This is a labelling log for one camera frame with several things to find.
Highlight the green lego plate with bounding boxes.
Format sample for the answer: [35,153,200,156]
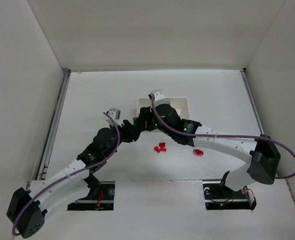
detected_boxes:
[132,117,138,125]

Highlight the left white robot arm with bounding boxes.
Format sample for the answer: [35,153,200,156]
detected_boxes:
[6,117,147,239]

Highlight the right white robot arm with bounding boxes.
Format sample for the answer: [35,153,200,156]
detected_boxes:
[134,103,281,192]

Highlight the red lego pieces cluster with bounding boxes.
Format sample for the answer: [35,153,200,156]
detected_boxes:
[153,142,167,153]

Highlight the white three-compartment tray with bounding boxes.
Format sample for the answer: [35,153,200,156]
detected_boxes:
[136,97,190,119]

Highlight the red lego piece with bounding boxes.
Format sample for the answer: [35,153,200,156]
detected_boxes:
[193,149,204,156]

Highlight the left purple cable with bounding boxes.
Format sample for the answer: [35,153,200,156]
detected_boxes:
[11,111,121,237]

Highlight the purple cable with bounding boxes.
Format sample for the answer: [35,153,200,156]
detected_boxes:
[11,111,121,237]
[148,92,295,180]

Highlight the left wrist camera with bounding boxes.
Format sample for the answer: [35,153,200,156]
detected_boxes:
[103,108,122,126]

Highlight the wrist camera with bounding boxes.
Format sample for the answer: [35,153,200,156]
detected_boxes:
[103,108,122,126]
[148,89,171,107]

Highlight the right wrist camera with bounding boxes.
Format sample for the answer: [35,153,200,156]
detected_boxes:
[148,89,171,107]

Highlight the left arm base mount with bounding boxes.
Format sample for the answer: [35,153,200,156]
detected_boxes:
[67,175,116,211]

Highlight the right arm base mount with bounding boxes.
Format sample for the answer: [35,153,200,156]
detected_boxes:
[202,171,257,211]

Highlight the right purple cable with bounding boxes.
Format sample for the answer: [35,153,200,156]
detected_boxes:
[148,92,295,180]

